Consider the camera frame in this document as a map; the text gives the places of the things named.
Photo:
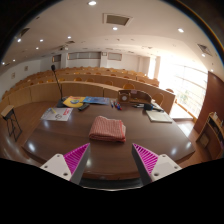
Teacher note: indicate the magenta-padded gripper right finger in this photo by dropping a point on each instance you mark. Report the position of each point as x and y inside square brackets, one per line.
[165, 166]

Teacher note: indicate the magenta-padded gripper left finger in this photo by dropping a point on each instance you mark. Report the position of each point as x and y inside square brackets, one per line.
[56, 166]

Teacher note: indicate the red checkered towel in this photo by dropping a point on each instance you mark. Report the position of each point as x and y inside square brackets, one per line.
[106, 129]

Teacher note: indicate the white poster with red print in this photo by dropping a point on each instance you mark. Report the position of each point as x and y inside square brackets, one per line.
[57, 114]

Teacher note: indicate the wooden shelf unit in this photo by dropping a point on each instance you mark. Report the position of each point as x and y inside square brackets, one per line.
[211, 133]

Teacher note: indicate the black whiteboard eraser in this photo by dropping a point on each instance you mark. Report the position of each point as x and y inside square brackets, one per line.
[148, 106]

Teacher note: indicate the black gooseneck table microphone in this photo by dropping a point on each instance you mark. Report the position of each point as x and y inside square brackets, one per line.
[62, 102]

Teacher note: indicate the black pen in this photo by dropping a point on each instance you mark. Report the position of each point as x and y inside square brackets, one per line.
[138, 106]

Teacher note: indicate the black-legged wooden side table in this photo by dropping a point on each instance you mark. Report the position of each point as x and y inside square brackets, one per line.
[8, 112]

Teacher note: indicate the red marker pen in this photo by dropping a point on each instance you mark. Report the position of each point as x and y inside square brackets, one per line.
[115, 104]
[119, 106]

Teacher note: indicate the wooden desk organizer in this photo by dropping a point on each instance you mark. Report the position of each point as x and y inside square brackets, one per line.
[133, 97]

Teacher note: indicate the blue booklet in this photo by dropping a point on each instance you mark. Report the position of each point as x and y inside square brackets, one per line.
[96, 100]

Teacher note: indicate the wooden auditorium seat rows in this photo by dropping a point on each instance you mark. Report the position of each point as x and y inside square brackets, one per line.
[83, 88]

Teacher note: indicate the ceiling air vent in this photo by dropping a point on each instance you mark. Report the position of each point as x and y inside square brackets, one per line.
[117, 19]

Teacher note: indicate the recessed ceiling lights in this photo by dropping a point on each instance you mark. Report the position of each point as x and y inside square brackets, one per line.
[92, 3]

